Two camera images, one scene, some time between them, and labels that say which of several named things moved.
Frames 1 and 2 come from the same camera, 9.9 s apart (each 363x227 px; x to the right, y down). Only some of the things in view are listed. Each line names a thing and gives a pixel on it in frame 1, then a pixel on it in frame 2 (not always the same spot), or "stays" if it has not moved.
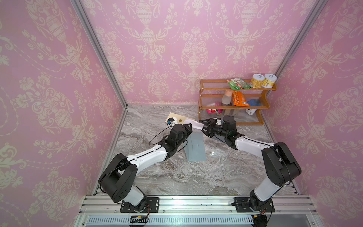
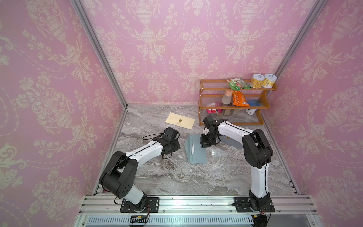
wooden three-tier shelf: (239, 101) stays
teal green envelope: (194, 147) stays
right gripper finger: (209, 121) → (206, 141)
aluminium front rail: (196, 211) stays
